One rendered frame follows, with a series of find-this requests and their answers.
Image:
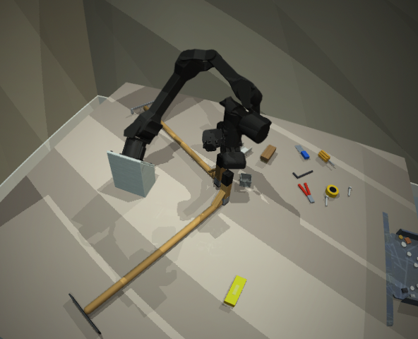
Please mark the long wooden scraper with black blade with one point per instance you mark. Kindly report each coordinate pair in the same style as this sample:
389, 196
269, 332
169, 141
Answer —
222, 198

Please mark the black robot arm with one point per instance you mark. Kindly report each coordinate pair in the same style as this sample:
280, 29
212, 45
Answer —
189, 63

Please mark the red-handled pliers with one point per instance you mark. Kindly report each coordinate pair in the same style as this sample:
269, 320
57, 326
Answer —
307, 192

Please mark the long wooden-handled rake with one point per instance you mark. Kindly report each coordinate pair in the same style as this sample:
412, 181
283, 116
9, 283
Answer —
215, 173

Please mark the yellow ribbed screwdriver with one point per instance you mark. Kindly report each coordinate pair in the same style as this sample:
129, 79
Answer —
324, 156

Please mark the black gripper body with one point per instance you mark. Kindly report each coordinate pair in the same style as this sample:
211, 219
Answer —
232, 158

